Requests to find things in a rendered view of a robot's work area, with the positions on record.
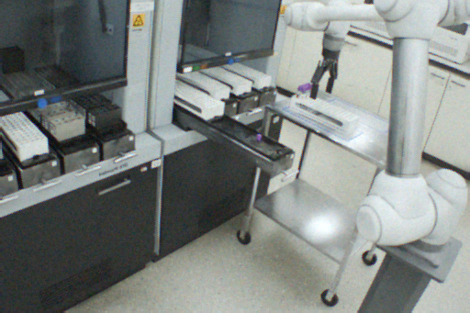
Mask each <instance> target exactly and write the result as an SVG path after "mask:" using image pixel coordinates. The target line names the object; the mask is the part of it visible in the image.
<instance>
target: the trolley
mask: <svg viewBox="0 0 470 313"><path fill-rule="evenodd" d="M317 98H320V99H322V100H324V101H327V102H328V103H331V104H333V105H335V106H338V107H341V108H343V109H346V110H347V111H350V112H352V113H354V114H356V115H358V116H360V119H359V122H358V125H357V129H356V130H355V131H353V132H352V133H350V134H348V135H344V134H342V133H340V132H338V131H336V130H335V129H332V128H330V127H328V126H326V125H324V124H321V123H319V122H318V121H316V120H313V119H311V118H309V117H305V116H303V115H301V114H299V113H296V112H294V111H292V110H290V109H289V106H290V101H291V97H288V98H286V99H284V100H281V101H277V102H274V103H272V104H269V105H265V108H264V109H265V112H264V117H263V125H262V131H261V132H262V133H263V134H265V135H268V130H269V126H270V121H271V116H272V113H274V114H276V115H277V116H279V117H282V118H284V119H286V120H288V121H290V122H292V123H293V124H295V125H297V126H299V127H301V128H303V129H305V130H306V131H307V134H306V137H305V141H304V145H303V149H302V152H301V156H300V160H299V164H298V167H297V169H298V170H299V173H297V174H296V178H295V180H294V181H292V182H290V183H289V184H286V185H284V186H282V187H280V188H279V189H277V190H275V191H273V192H272V193H270V194H269V195H267V196H264V197H262V198H260V199H259V200H257V201H255V202H253V200H254V195H255V190H256V189H257V185H258V181H259V176H260V171H261V168H259V167H257V166H256V165H254V170H253V175H252V184H251V189H250V193H249V198H248V200H247V204H246V208H245V212H244V218H243V222H242V227H241V230H239V231H238V233H237V237H238V240H239V242H240V243H241V244H242V245H247V244H249V243H250V242H251V235H250V233H249V230H250V229H248V227H249V222H250V217H251V212H252V208H254V209H255V210H258V211H260V212H261V213H263V214H264V215H266V216H267V217H268V218H269V219H271V220H272V221H274V222H275V223H276V224H278V225H279V226H281V227H284V228H285V229H287V230H288V231H290V233H292V234H293V235H295V236H296V237H297V238H300V239H301V240H303V241H304V242H306V243H307V244H308V245H309V246H312V247H313V248H315V249H316V250H318V251H319V252H321V253H323V254H324V255H326V256H327V257H328V258H330V259H332V260H333V261H334V262H336V263H338V264H339V265H340V266H339V269H338V271H337V273H336V275H335V278H334V280H333V283H332V285H331V287H330V289H325V290H324V291H323V292H322V293H321V295H320V297H321V299H322V301H323V304H325V305H327V306H328V307H333V306H335V305H336V304H338V302H339V298H338V297H337V294H336V293H337V290H338V289H337V287H338V284H339V282H340V280H341V276H342V275H343V272H344V269H345V267H346V265H347V263H348V261H349V260H350V259H351V257H352V256H353V255H354V254H355V253H357V252H358V251H359V250H360V249H361V248H362V247H363V246H364V245H365V244H366V243H367V242H368V240H367V239H364V238H363V237H362V234H361V233H360V232H359V231H358V229H357V223H356V214H357V211H355V209H351V208H350V207H347V206H345V204H343V203H342V202H341V201H339V200H336V199H334V198H333V197H331V196H329V195H327V194H326V193H324V192H322V191H320V190H319V189H318V188H317V187H316V186H314V185H311V184H308V183H306V182H305V181H303V180H301V175H302V172H303V168H304V164H305V160H306V158H307V154H308V147H309V143H310V140H311V136H312V133H313V134H315V135H317V136H319V137H321V138H323V139H325V140H327V141H329V142H330V143H332V144H334V145H336V146H338V147H340V148H342V149H344V150H346V151H347V152H349V153H351V154H353V155H355V156H359V157H360V158H362V159H364V160H366V161H368V162H370V163H371V164H373V165H375V166H377V169H376V172H375V175H374V178H373V181H372V183H371V186H370V188H369V191H368V194H367V196H368V195H369V193H370V191H371V189H372V187H373V184H374V181H375V177H376V176H377V175H378V174H379V173H380V172H382V171H384V170H385V167H386V153H387V143H388V120H387V119H386V118H383V117H380V116H378V115H377V114H374V113H372V112H370V111H368V110H366V109H363V108H361V107H358V106H357V105H354V104H352V103H349V102H347V101H345V100H343V99H341V98H339V97H337V96H335V95H330V94H327V93H325V92H324V91H322V90H320V89H319V91H318V95H317ZM362 259H363V261H364V263H366V264H367V265H370V266H373V265H375V264H376V262H377V257H376V247H375V244H374V243H373V245H372V248H371V250H367V251H365V252H363V254H362Z"/></svg>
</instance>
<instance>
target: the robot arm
mask: <svg viewBox="0 0 470 313"><path fill-rule="evenodd" d="M469 19H470V0H374V4H373V5H365V6H360V5H357V6H352V4H351V3H350V1H349V0H330V1H329V6H324V5H323V4H322V3H319V2H304V3H296V4H295V3H294V4H292V5H290V6H288V8H287V9H286V10H285V13H284V21H285V23H286V24H287V25H288V26H289V27H291V28H293V29H296V30H302V31H307V32H324V34H323V39H322V46H324V47H323V49H322V53H321V56H322V57H323V58H324V59H323V60H322V61H321V60H319V62H318V65H317V67H316V69H315V73H314V75H313V77H312V79H311V81H310V82H311V83H312V84H313V85H312V87H311V91H310V96H309V97H310V98H312V99H315V100H316V99H317V95H318V91H319V86H320V84H319V83H320V80H321V78H322V76H323V75H324V73H325V72H326V71H327V70H329V73H330V77H329V78H328V81H327V85H326V89H325V93H327V94H330V95H331V92H332V88H333V86H334V82H335V79H336V80H337V79H338V61H339V56H340V53H341V50H342V47H343V43H344V41H345V37H346V33H347V32H348V30H349V27H350V25H351V21H359V22H366V21H374V22H385V25H386V30H387V34H388V36H389V37H390V38H391V39H393V46H392V47H393V56H392V78H391V99H390V109H389V120H388V143H387V153H386V167H385V170H384V171H382V172H380V173H379V174H378V175H377V176H376V177H375V181H374V184H373V187H372V189H371V191H370V193H369V195H368V197H366V198H365V199H364V200H363V202H362V203H361V204H360V206H359V207H358V209H357V214H356V223H357V229H358V231H359V232H360V233H361V234H362V237H363V238H364V239H367V240H369V241H371V242H372V243H376V244H378V245H380V246H384V245H386V246H398V247H400V248H401V249H404V250H405V251H406V252H410V253H411V254H412V255H416V257H418V258H419V257H420V259H422V260H424V261H425V262H426V263H429V264H430V265H431V266H432V267H433V268H435V267H436V268H438V267H439V266H440V264H441V258H442V256H443V254H444V253H445V251H446V248H447V247H448V246H450V245H451V243H452V239H450V237H451V235H452V234H453V232H454V231H455V229H456V227H457V225H458V223H459V221H460V219H461V218H462V215H463V213H464V210H465V207H466V203H467V189H468V187H467V186H466V182H465V180H464V178H463V177H462V176H461V175H459V174H457V173H455V172H454V171H451V170H445V169H442V170H437V171H435V172H433V173H431V174H429V175H428V177H427V178H426V179H425V180H424V179H423V177H422V175H421V174H420V160H421V149H422V140H423V130H424V122H425V113H426V96H427V87H428V86H427V79H428V62H429V46H430V43H429V40H431V38H432V37H433V35H434V31H435V29H436V27H438V26H441V27H444V26H452V25H460V24H461V23H464V22H465V21H468V20H469Z"/></svg>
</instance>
